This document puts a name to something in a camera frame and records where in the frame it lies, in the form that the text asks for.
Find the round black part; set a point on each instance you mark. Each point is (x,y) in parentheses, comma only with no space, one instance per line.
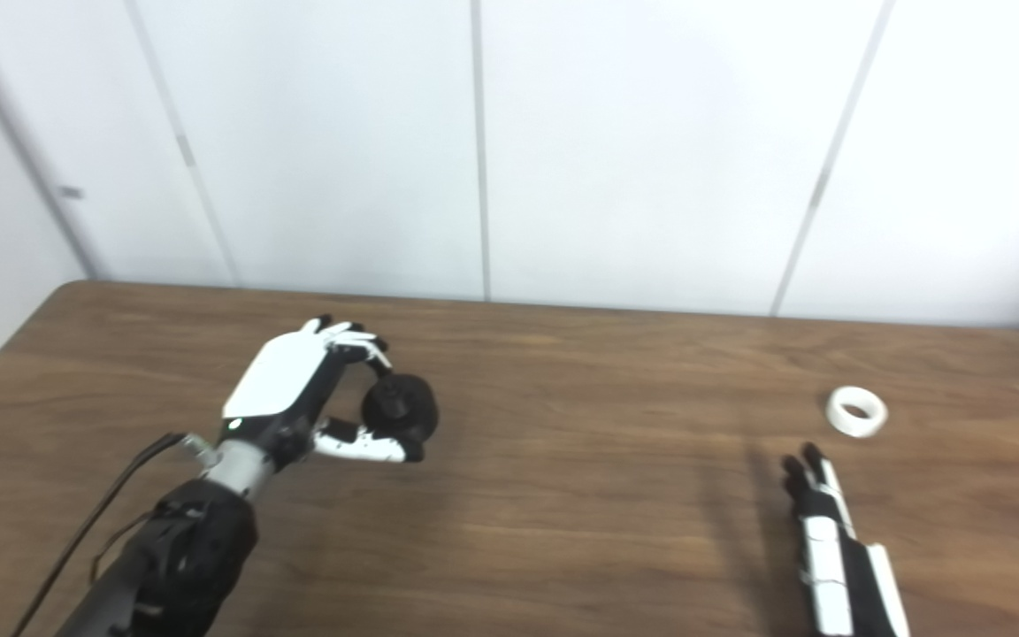
(400,407)

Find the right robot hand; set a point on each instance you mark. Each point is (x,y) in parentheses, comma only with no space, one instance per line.
(837,557)

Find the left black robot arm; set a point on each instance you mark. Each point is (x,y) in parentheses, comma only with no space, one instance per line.
(173,548)

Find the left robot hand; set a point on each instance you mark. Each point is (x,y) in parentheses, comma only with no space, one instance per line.
(306,389)

